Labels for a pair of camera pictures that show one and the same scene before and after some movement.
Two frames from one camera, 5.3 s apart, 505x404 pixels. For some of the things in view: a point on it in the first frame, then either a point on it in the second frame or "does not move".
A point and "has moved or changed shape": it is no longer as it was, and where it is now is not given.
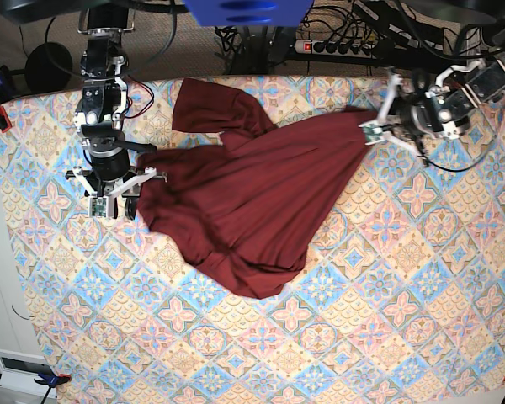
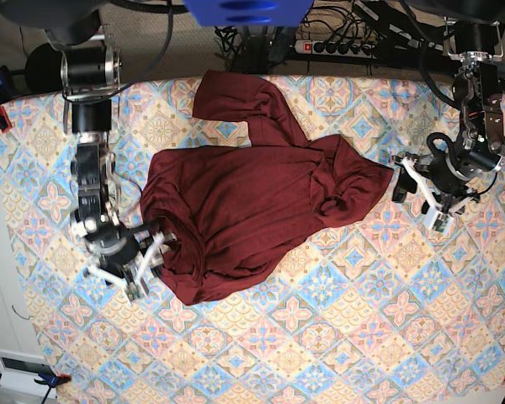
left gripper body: x=111 y=157 -> x=117 y=245
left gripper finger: x=131 y=194 -> x=156 y=263
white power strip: x=337 y=49 does not move
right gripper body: x=421 y=115 -> x=449 y=170
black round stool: x=48 y=66 does not move
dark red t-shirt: x=245 y=207 has moved or changed shape
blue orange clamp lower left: x=50 y=380 does not move
